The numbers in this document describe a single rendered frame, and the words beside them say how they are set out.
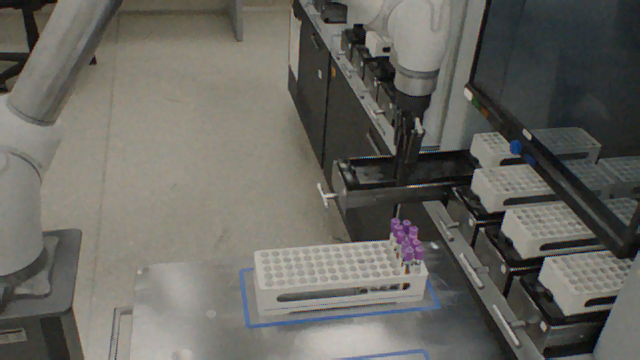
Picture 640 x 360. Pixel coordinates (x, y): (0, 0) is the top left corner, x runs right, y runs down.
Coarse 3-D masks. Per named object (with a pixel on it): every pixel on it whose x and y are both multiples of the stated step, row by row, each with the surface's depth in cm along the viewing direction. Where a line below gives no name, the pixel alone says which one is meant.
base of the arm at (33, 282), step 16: (48, 240) 134; (48, 256) 129; (16, 272) 120; (32, 272) 123; (48, 272) 126; (0, 288) 119; (16, 288) 121; (32, 288) 122; (48, 288) 123; (0, 304) 117
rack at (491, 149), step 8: (480, 136) 154; (488, 136) 154; (496, 136) 155; (472, 144) 155; (480, 144) 150; (488, 144) 151; (496, 144) 152; (504, 144) 151; (472, 152) 155; (480, 152) 151; (488, 152) 147; (496, 152) 148; (504, 152) 149; (480, 160) 151; (488, 160) 147; (496, 160) 147; (504, 160) 155; (512, 160) 155; (520, 160) 156
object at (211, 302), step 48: (432, 240) 125; (144, 288) 110; (192, 288) 110; (240, 288) 111; (432, 288) 114; (144, 336) 101; (192, 336) 101; (240, 336) 102; (288, 336) 102; (336, 336) 103; (384, 336) 103; (432, 336) 104; (480, 336) 105
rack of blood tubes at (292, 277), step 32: (256, 256) 109; (288, 256) 109; (320, 256) 110; (352, 256) 110; (384, 256) 111; (256, 288) 108; (288, 288) 103; (320, 288) 104; (352, 288) 112; (384, 288) 112; (416, 288) 109
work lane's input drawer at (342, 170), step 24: (336, 168) 148; (360, 168) 149; (384, 168) 150; (432, 168) 151; (456, 168) 152; (480, 168) 150; (336, 192) 150; (360, 192) 141; (384, 192) 143; (408, 192) 144; (432, 192) 146
